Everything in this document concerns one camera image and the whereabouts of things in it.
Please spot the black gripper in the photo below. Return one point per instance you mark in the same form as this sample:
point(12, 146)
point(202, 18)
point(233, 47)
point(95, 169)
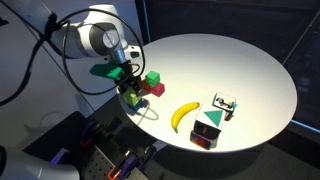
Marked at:
point(129, 79)

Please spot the yellow-green block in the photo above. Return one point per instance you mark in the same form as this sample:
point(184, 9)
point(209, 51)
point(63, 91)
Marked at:
point(131, 98)

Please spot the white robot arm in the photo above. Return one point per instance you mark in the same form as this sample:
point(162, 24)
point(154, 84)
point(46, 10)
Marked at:
point(99, 35)

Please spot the orange block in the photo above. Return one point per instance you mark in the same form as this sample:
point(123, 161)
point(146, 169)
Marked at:
point(146, 86)

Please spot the blue block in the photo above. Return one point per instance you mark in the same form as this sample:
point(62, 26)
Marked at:
point(140, 104)

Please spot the green block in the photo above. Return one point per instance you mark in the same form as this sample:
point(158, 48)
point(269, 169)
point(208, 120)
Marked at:
point(152, 78)

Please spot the red block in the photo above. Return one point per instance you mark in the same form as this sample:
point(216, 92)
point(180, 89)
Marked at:
point(158, 90)

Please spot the yellow banana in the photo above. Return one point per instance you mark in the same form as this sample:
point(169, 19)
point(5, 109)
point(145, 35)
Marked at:
point(181, 112)

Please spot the black purple clamp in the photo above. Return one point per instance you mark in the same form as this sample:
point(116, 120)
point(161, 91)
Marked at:
point(91, 130)

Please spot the perforated black breadboard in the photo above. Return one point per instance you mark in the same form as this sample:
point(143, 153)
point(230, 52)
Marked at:
point(61, 146)

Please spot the purple orange clamp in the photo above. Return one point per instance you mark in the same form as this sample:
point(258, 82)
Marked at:
point(122, 169)

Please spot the round white table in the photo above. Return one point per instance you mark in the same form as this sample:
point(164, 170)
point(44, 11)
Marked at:
point(193, 68)

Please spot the picture cube with triangle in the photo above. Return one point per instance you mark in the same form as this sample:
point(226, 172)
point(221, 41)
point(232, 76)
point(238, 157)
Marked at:
point(209, 121)

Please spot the blue number four cube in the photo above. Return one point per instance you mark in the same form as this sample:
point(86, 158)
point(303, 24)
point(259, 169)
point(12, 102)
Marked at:
point(225, 102)

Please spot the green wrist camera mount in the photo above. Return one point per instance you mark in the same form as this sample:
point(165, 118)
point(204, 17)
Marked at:
point(107, 71)

